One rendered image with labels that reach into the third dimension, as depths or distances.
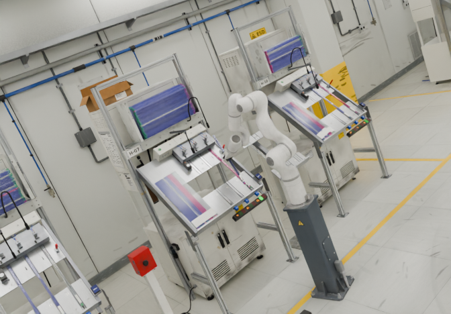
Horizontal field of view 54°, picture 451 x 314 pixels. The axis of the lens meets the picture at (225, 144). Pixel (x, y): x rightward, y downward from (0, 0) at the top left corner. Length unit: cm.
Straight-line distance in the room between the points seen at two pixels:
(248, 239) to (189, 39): 273
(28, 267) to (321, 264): 188
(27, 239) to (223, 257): 151
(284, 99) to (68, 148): 224
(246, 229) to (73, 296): 154
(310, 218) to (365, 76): 508
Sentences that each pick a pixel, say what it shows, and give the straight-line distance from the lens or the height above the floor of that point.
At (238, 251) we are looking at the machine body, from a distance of 380.
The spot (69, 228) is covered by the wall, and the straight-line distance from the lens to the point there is 485.
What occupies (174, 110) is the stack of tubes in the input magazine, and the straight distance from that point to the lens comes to 355.
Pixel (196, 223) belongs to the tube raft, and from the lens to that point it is 318.
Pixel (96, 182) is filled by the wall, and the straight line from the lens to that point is 488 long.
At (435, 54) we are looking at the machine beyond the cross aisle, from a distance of 724.
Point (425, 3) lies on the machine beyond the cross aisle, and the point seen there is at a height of 122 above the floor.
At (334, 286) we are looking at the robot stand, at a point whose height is 8.
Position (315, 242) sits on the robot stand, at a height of 44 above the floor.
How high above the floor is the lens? 192
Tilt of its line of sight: 14 degrees down
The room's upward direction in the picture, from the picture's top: 22 degrees counter-clockwise
